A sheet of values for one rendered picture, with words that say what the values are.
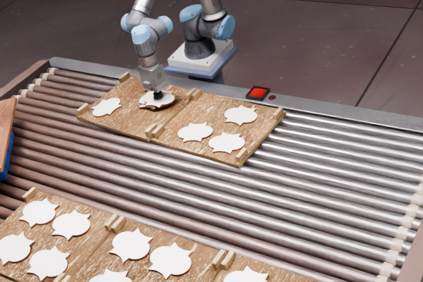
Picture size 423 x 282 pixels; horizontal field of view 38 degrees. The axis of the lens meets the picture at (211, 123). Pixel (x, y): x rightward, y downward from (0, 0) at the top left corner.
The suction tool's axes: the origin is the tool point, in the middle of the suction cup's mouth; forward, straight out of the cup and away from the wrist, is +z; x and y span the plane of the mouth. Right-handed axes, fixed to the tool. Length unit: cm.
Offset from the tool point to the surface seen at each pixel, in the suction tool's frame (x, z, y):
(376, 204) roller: -8, 7, 103
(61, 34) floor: 134, 98, -286
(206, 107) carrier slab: 6.8, 4.4, 19.7
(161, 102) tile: -1.8, 1.1, 3.2
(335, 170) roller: 0, 6, 84
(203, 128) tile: -5.5, 3.6, 28.7
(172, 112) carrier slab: -1.8, 4.4, 8.7
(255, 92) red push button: 25.5, 5.1, 31.1
